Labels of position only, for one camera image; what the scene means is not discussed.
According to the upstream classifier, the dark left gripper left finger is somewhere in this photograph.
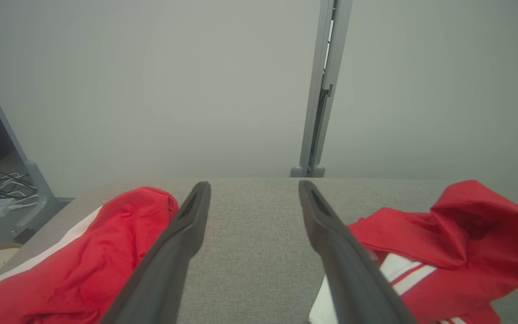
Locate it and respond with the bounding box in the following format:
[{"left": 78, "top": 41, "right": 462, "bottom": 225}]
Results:
[{"left": 101, "top": 181, "right": 211, "bottom": 324}]

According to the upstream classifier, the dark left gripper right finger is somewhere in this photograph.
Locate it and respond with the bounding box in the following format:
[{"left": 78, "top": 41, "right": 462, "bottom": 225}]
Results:
[{"left": 298, "top": 180, "right": 418, "bottom": 324}]

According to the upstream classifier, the red garment with wide white band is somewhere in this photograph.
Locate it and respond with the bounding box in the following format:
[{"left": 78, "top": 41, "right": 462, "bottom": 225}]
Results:
[{"left": 0, "top": 186, "right": 179, "bottom": 324}]

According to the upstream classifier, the grey slanted partition frame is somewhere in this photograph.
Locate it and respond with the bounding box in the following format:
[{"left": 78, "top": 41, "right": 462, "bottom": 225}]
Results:
[{"left": 0, "top": 46, "right": 75, "bottom": 237}]

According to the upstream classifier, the white floor cable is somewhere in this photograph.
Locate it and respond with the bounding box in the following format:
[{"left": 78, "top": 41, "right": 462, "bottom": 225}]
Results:
[{"left": 0, "top": 173, "right": 40, "bottom": 212}]

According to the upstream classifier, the grey partition post with round feet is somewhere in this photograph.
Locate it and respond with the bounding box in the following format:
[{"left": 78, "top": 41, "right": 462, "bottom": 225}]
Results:
[{"left": 290, "top": 0, "right": 354, "bottom": 178}]

